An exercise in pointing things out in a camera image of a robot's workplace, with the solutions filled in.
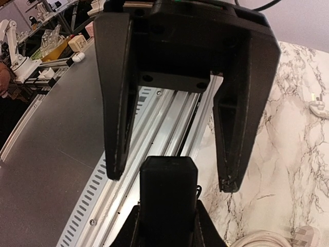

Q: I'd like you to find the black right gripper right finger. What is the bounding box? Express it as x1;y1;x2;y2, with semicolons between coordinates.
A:
195;200;227;247

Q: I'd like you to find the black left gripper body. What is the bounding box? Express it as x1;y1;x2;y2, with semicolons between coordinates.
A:
102;1;272;94

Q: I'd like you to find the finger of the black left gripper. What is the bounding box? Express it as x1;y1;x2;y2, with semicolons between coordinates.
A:
93;12;138;180
213;31;281;193

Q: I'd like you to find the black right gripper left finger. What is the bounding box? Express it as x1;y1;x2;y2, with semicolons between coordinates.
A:
114;205;140;247

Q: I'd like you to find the black power adapter with cable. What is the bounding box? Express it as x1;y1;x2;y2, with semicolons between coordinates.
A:
139;156;198;246

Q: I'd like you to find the long white power strip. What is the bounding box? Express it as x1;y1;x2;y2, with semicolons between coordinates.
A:
308;93;328;119

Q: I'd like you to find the pink round power strip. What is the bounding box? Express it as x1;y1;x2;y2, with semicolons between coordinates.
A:
230;225;320;247

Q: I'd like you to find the background shelf with clutter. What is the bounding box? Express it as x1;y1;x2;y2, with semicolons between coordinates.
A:
0;0;108;103

